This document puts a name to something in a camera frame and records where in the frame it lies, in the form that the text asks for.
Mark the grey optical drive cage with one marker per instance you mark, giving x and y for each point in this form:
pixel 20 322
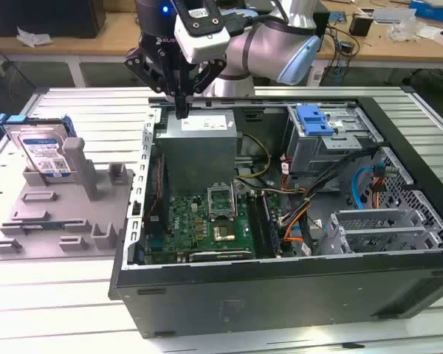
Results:
pixel 317 151

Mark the grey metal disk bay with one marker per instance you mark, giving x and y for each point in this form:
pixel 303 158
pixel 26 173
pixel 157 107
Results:
pixel 369 221

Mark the black speaker box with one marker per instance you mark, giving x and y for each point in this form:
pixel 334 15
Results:
pixel 323 33

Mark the crumpled white plastic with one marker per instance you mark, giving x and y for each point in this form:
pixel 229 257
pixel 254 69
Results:
pixel 33 37

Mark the CPU socket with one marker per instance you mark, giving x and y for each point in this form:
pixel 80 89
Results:
pixel 225 233

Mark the large black box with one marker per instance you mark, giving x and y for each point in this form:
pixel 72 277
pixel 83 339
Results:
pixel 59 18

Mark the wooden workbench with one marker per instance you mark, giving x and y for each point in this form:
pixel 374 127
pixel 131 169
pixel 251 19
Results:
pixel 114 37

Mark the grey plastic parts rack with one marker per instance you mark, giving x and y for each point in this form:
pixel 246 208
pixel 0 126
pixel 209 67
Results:
pixel 77 206

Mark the clear plastic bag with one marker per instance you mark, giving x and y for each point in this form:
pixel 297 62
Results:
pixel 404 29

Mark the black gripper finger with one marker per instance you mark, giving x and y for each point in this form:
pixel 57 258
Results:
pixel 210 73
pixel 140 66

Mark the black graphics card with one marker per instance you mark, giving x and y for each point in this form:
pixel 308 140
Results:
pixel 219 255

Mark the small black box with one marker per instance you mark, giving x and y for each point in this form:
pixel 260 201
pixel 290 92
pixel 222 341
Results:
pixel 360 26

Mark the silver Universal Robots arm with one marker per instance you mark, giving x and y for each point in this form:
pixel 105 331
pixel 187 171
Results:
pixel 266 40

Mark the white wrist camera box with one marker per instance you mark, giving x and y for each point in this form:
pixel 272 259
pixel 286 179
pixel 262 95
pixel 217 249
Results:
pixel 203 37

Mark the grey power supply unit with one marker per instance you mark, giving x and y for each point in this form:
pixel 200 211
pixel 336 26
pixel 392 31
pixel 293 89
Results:
pixel 195 155

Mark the black open PC case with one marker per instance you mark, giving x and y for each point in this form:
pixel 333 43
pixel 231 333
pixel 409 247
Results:
pixel 280 295

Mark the hard disk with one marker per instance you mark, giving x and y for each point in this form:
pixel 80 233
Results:
pixel 40 151

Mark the green RAM stick in slot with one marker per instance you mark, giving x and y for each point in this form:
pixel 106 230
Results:
pixel 272 225

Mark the black RAM slot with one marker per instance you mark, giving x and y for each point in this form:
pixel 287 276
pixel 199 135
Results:
pixel 257 225

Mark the blue plastic drive latch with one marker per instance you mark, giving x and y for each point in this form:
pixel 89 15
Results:
pixel 314 121

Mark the green motherboard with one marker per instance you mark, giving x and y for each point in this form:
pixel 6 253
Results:
pixel 188 228

